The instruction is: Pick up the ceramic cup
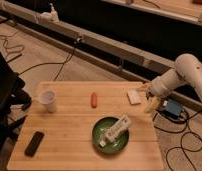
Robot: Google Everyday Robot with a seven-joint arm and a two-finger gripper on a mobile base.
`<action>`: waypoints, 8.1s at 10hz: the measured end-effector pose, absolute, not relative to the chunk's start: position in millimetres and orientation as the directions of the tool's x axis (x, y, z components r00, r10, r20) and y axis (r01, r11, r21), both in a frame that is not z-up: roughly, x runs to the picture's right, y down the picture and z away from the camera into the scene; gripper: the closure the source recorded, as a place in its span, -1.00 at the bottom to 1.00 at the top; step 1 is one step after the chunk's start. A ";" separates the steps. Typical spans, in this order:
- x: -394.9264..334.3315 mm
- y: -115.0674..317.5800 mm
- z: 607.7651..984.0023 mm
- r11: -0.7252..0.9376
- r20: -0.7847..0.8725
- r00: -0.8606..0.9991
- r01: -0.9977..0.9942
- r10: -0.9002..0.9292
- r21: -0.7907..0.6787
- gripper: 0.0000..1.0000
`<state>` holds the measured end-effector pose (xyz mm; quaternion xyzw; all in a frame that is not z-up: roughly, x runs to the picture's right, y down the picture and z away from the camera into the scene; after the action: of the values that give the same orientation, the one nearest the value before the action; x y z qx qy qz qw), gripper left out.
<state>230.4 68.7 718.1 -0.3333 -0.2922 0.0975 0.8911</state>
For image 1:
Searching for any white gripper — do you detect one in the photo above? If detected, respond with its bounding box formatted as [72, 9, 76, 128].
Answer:
[138, 76, 168, 113]

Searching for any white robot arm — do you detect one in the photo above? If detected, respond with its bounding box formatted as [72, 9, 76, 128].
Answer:
[140, 53, 202, 113]

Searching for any white rectangular sponge block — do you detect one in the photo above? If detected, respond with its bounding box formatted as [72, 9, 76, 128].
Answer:
[127, 90, 141, 105]

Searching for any blue power box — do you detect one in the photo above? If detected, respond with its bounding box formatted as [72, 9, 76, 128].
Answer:
[163, 99, 182, 118]

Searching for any white game remote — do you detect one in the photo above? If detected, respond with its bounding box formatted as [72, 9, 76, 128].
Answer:
[99, 115, 131, 148]

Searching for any orange sausage toy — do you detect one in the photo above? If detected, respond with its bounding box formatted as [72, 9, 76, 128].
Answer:
[91, 93, 97, 108]

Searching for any green bowl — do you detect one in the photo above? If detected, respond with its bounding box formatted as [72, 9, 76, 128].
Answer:
[91, 116, 131, 155]

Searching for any black remote control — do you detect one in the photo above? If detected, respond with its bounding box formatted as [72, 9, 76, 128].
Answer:
[25, 131, 44, 157]

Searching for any black chair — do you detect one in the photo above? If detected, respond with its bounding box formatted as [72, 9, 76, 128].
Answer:
[0, 41, 33, 164]

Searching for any black cable bundle right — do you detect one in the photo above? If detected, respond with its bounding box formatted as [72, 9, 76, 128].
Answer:
[152, 107, 202, 171]

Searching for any black floor cable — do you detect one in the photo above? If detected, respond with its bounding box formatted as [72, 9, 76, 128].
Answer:
[0, 23, 82, 82]

